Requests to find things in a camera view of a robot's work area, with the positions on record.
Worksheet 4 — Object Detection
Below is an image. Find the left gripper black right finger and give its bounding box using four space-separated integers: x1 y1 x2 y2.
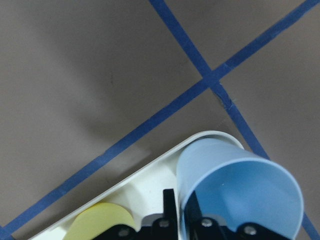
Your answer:
184 191 203 240

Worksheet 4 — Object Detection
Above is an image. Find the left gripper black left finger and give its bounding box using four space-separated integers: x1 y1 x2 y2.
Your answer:
162 188 178 240

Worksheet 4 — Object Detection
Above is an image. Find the light blue plastic cup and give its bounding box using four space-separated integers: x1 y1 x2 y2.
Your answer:
176 138 304 239

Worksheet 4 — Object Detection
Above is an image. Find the yellow plastic cup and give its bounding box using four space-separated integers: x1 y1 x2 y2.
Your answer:
63 202 136 240

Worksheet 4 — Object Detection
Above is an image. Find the cream plastic tray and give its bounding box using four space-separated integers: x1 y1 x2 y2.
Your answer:
33 130 243 240

